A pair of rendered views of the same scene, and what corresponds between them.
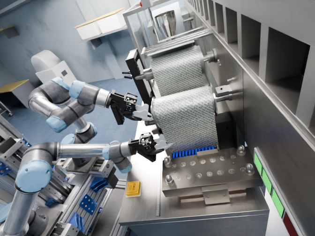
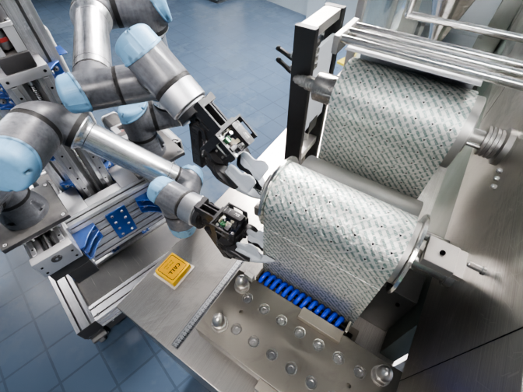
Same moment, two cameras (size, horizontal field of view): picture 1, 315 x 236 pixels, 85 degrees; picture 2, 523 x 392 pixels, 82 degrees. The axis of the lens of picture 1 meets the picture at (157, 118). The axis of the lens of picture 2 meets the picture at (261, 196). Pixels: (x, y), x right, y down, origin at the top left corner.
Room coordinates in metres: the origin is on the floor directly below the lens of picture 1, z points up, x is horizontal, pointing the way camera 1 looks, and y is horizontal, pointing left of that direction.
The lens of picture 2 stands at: (0.29, -0.09, 1.70)
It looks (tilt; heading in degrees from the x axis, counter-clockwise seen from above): 51 degrees down; 18
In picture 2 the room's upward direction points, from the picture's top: straight up
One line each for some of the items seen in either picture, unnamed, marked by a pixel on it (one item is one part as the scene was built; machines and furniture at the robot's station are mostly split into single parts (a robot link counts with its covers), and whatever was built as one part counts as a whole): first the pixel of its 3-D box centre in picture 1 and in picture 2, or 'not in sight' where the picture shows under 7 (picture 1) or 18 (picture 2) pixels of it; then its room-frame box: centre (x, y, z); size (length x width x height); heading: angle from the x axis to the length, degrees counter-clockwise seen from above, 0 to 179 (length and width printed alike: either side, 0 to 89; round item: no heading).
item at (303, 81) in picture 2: (140, 77); (305, 82); (0.93, 0.00, 1.34); 0.06 x 0.03 x 0.03; 74
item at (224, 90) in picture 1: (223, 90); (444, 257); (0.58, -0.30, 1.28); 0.06 x 0.05 x 0.02; 74
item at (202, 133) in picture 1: (190, 136); (310, 276); (0.57, -0.11, 1.11); 0.23 x 0.01 x 0.18; 74
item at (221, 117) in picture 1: (199, 136); (338, 271); (0.66, -0.18, 1.00); 0.33 x 0.07 x 0.20; 74
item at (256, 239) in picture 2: (163, 138); (262, 239); (0.62, 0.01, 1.12); 0.09 x 0.03 x 0.06; 75
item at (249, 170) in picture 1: (249, 167); not in sight; (0.36, -0.26, 1.05); 0.04 x 0.04 x 0.04
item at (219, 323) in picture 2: (169, 179); (219, 320); (0.45, 0.05, 1.05); 0.04 x 0.04 x 0.04
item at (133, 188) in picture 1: (133, 188); (173, 269); (0.57, 0.26, 0.91); 0.07 x 0.07 x 0.02; 74
